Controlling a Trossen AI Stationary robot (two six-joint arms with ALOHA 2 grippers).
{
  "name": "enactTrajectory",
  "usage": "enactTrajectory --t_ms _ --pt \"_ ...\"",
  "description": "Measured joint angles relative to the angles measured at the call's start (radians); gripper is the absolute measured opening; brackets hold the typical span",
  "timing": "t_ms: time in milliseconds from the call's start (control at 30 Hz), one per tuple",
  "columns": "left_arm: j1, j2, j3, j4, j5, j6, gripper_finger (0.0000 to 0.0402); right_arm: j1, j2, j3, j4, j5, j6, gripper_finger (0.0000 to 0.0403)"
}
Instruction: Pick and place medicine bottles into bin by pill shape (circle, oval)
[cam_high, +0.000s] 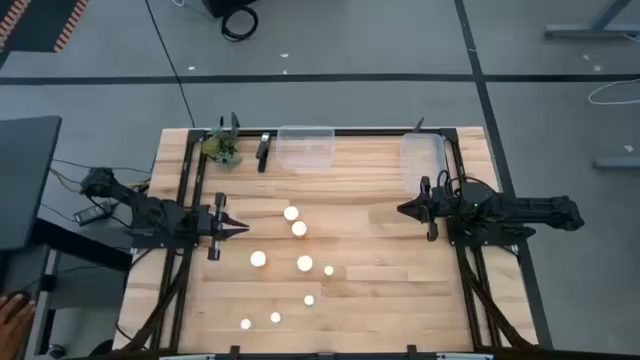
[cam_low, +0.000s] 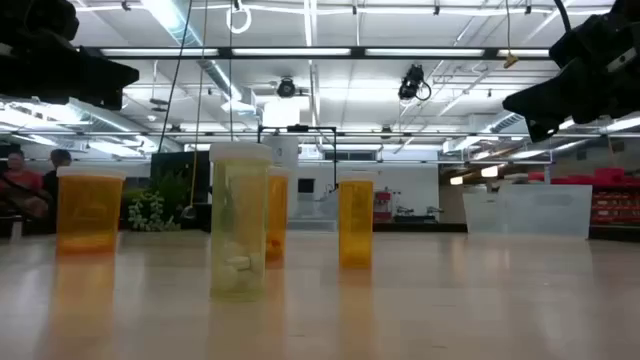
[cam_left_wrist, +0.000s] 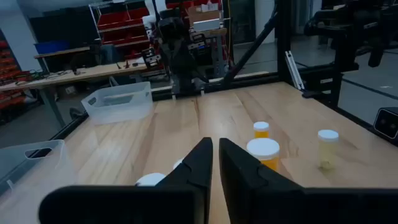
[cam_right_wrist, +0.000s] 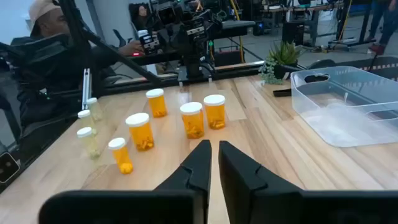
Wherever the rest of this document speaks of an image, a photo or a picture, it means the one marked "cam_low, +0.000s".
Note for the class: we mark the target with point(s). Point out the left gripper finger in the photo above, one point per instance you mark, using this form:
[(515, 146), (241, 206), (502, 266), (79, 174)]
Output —
[(105, 98), (107, 75)]

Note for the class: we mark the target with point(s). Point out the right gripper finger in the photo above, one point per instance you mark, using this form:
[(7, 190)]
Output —
[(545, 102), (542, 130)]

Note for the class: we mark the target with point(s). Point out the white ball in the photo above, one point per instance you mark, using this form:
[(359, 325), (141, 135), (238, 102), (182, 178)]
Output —
[(90, 215)]

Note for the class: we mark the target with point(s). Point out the yellow-green pill bottle white cap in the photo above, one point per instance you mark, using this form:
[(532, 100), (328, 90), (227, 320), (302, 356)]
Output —
[(240, 225)]

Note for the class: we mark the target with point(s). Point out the narrow orange pill bottle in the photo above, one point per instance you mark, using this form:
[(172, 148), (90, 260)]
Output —
[(356, 225)]

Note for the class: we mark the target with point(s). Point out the hanging yellow hook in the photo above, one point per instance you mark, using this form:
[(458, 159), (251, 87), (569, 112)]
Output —
[(510, 61)]

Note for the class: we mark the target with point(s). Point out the person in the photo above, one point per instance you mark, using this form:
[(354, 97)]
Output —
[(59, 159), (20, 180)]

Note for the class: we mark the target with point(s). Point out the black screen panel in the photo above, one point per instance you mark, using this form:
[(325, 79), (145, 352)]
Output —
[(175, 162)]

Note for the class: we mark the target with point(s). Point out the red parts shelf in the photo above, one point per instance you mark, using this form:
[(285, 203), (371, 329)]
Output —
[(615, 205)]

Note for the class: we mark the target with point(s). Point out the green potted plant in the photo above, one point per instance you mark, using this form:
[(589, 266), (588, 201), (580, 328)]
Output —
[(150, 215)]

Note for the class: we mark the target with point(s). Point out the red white machine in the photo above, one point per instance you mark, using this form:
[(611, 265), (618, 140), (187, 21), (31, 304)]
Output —
[(382, 200)]

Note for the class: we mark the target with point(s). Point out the black hanging camera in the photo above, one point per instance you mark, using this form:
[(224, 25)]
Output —
[(411, 82)]

